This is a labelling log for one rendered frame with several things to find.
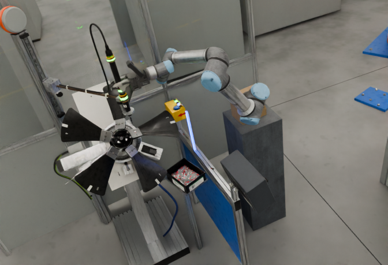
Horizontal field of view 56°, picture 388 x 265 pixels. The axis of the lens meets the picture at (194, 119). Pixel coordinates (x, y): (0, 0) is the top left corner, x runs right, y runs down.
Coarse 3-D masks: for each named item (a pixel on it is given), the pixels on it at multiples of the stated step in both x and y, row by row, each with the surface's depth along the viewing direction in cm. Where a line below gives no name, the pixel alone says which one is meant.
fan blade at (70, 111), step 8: (72, 112) 215; (64, 120) 216; (72, 120) 216; (80, 120) 216; (88, 120) 216; (64, 128) 218; (72, 128) 218; (80, 128) 218; (88, 128) 218; (96, 128) 218; (64, 136) 220; (72, 136) 221; (80, 136) 221; (88, 136) 222; (96, 136) 222
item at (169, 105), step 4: (172, 100) 270; (168, 104) 267; (172, 104) 266; (176, 104) 265; (180, 104) 264; (168, 108) 264; (172, 108) 262; (180, 108) 260; (184, 108) 260; (172, 112) 258; (176, 112) 259; (180, 112) 260; (184, 112) 262; (176, 116) 260; (184, 116) 263; (176, 120) 262; (180, 120) 264
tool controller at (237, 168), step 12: (228, 156) 186; (240, 156) 183; (228, 168) 181; (240, 168) 178; (252, 168) 175; (240, 180) 173; (252, 180) 170; (264, 180) 168; (240, 192) 186; (252, 192) 168; (264, 192) 172; (252, 204) 173; (264, 204) 177
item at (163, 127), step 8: (168, 112) 238; (152, 120) 234; (160, 120) 233; (168, 120) 233; (144, 128) 228; (152, 128) 228; (160, 128) 228; (168, 128) 229; (176, 128) 230; (176, 136) 226
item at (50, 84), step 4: (44, 80) 242; (48, 80) 241; (52, 80) 240; (56, 80) 239; (44, 84) 240; (48, 84) 237; (52, 84) 237; (56, 84) 239; (48, 88) 240; (52, 88) 238; (56, 88) 240; (60, 88) 243; (52, 92) 241; (56, 92) 240
